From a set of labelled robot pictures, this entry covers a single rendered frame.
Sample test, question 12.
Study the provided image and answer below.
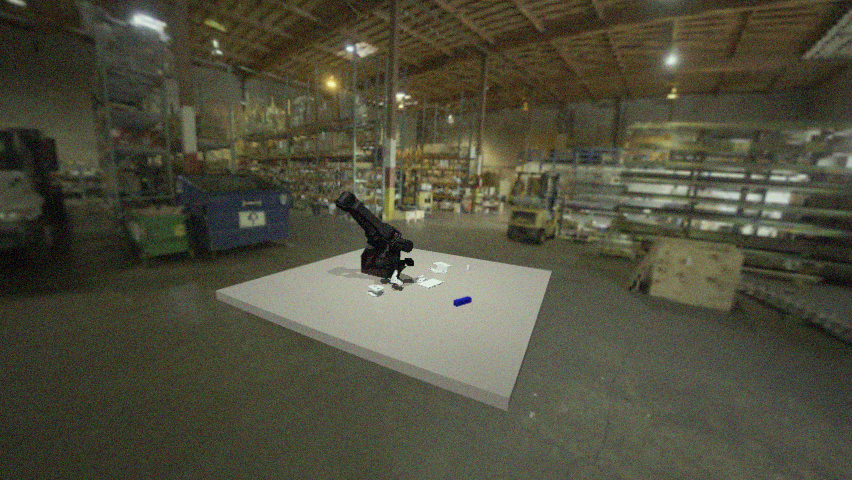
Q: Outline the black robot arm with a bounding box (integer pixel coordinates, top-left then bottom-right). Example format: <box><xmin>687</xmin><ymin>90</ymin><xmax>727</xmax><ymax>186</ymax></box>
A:
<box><xmin>336</xmin><ymin>191</ymin><xmax>413</xmax><ymax>253</ymax></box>

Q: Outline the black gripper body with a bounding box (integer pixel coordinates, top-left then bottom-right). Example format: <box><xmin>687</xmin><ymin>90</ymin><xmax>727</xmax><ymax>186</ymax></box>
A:
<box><xmin>375</xmin><ymin>249</ymin><xmax>414</xmax><ymax>267</ymax></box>

